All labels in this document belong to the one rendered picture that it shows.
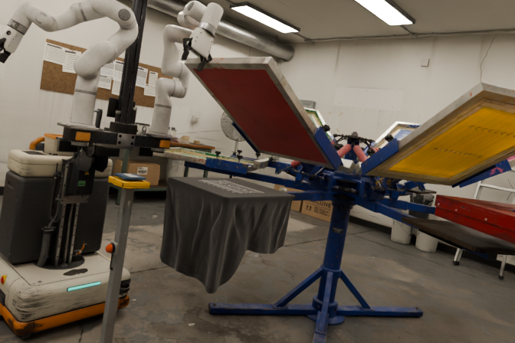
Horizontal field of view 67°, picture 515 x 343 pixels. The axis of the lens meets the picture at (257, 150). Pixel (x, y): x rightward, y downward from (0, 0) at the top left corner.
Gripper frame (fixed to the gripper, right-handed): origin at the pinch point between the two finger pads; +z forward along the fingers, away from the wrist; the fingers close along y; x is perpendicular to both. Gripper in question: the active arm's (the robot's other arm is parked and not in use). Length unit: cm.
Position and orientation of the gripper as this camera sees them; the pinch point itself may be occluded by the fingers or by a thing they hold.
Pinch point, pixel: (191, 63)
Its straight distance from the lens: 173.3
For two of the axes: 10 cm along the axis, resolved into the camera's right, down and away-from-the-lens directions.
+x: 7.2, 1.6, -6.8
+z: -3.5, 9.2, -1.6
